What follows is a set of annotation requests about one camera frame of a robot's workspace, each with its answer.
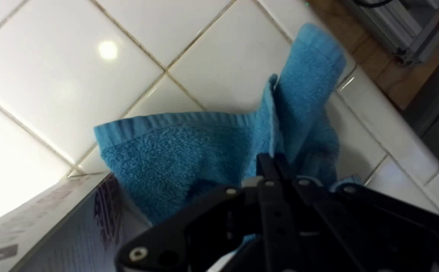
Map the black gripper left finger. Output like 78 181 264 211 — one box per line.
115 152 302 272

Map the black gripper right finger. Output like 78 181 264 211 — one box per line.
271 152 439 272

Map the blue terry cloth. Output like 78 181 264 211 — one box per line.
93 21 348 228

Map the white red drink carton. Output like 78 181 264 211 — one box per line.
0 172 153 272

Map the aluminium frame rail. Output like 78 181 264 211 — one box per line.
339 0 439 66

